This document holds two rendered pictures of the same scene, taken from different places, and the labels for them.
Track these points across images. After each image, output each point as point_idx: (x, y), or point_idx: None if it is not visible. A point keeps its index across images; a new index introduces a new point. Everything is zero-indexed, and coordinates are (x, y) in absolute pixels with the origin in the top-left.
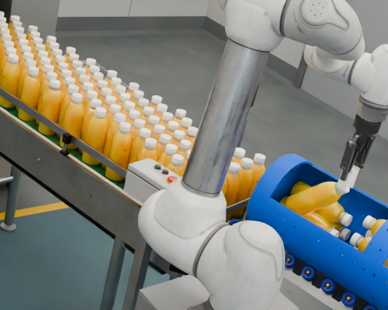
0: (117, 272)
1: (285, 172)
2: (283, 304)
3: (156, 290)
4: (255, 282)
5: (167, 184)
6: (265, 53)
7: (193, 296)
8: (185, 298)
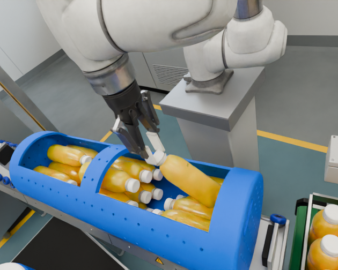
0: None
1: (231, 172)
2: (189, 104)
3: (256, 71)
4: None
5: None
6: None
7: (236, 80)
8: (240, 77)
